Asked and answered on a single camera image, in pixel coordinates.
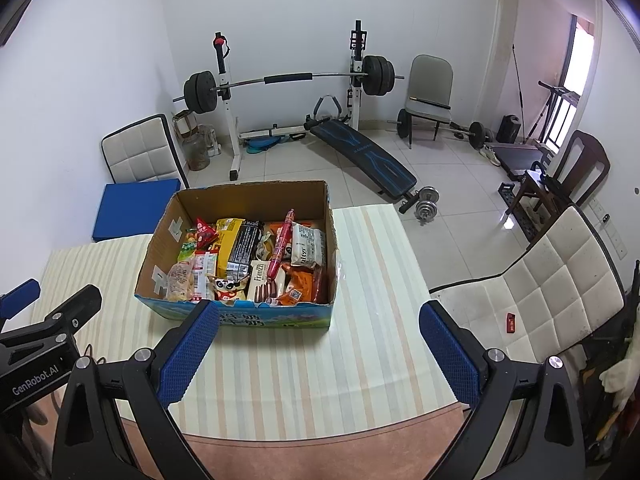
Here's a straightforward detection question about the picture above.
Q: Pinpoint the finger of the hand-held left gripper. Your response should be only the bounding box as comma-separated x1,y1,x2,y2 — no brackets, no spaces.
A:
0,279,42,321
0,284,103,356

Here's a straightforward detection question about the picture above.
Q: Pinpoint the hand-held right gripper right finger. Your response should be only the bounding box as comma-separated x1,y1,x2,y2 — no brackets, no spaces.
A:
419,300,586,480

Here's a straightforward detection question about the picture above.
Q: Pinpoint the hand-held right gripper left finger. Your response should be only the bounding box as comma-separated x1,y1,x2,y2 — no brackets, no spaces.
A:
52,299,221,480

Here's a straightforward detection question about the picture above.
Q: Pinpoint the yellow-edged clear packet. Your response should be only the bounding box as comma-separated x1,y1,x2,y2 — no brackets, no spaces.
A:
165,260,198,303

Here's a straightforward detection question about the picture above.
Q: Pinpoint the yellow owl-print packet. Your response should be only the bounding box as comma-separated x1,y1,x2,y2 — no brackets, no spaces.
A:
207,275,251,306

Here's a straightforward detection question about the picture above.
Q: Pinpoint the long red white packet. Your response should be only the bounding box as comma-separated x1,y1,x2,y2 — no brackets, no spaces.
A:
192,252,221,301

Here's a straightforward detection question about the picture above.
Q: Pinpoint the white wafer packet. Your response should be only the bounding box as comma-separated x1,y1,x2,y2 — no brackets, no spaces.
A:
246,259,278,306

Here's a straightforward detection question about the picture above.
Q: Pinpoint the large yellow black packet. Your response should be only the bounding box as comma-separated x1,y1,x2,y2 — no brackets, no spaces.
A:
215,217,265,281

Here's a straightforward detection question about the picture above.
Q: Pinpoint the red crinkled snack packet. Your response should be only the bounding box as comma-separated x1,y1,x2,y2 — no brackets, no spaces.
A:
194,217,220,251

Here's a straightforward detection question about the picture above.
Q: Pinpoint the red sausage stick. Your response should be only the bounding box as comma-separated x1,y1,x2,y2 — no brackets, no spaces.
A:
267,208,296,281

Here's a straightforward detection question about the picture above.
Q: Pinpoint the white grey-print packet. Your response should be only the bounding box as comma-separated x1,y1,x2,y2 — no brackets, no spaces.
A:
290,222,326,268

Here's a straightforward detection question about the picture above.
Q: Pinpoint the printed cardboard box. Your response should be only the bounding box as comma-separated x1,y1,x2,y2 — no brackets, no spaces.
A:
134,180,343,332

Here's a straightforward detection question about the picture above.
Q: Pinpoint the blue cushion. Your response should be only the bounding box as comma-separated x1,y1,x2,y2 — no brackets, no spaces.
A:
91,178,182,244

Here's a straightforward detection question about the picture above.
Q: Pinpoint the white padded chair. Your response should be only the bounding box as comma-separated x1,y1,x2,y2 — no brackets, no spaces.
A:
101,113,190,191
429,204,626,366

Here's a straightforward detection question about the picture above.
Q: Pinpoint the black perforated bar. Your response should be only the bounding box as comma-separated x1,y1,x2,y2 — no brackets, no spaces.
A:
497,182,540,241

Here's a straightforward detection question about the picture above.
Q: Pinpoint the white cloth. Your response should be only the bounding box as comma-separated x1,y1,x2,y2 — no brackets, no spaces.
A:
599,332,640,411

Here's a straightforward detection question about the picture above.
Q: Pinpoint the glass jar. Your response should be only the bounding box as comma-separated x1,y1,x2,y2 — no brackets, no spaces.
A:
184,132,211,172

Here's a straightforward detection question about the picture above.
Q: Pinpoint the black treadmill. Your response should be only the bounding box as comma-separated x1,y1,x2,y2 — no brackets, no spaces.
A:
492,80,583,181

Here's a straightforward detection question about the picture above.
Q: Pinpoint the black sit-up bench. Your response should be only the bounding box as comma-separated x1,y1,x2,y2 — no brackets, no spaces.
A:
303,94,418,206

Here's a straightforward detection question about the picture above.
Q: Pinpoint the small white fan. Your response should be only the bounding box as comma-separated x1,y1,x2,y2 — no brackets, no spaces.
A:
200,125,221,157

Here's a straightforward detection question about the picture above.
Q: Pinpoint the small floor barbell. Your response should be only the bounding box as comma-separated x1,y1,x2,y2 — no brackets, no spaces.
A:
387,108,493,151

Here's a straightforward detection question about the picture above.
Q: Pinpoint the blue balance disc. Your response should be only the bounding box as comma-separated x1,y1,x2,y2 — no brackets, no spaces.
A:
246,135,283,153

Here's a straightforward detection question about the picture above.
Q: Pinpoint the white squat rack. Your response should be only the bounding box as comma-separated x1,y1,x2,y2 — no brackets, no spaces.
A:
212,20,371,182

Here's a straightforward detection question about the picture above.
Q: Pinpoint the black speaker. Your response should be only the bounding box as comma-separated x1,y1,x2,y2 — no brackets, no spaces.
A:
497,115,522,145

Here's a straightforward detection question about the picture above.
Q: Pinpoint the dark wooden chair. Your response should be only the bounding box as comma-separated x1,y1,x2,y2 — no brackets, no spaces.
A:
517,130,612,216

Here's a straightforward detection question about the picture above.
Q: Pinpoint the grey folding chair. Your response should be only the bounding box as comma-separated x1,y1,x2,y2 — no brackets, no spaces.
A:
404,54,455,150

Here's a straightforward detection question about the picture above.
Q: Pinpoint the thin black pole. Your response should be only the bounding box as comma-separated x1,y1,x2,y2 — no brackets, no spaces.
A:
511,42,528,143

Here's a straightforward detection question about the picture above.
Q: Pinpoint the barbell with black plates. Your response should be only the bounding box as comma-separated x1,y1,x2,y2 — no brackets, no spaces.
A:
172,55,406,115

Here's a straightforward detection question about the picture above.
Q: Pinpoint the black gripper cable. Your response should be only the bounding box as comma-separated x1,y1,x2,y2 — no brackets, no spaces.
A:
80,342,108,367

